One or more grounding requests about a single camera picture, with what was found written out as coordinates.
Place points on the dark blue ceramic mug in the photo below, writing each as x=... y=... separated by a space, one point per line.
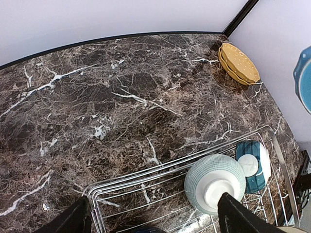
x=147 y=230

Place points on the large beige plate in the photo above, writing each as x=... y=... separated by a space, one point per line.
x=291 y=229

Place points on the yellow plate with white rings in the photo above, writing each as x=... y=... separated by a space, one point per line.
x=230 y=72

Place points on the white green patterned bowl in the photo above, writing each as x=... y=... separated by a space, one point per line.
x=210 y=177

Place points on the teal and white bowl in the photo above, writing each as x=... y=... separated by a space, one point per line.
x=255 y=161

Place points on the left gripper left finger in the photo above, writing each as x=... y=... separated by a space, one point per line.
x=75 y=219

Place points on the wire dish rack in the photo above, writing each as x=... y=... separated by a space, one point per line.
x=155 y=197

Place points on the blue polka dot plate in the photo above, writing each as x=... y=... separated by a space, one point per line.
x=302 y=78

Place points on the yellow polka dot plate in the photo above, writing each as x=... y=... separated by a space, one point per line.
x=239 y=63

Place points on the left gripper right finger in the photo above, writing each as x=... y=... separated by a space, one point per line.
x=235 y=218

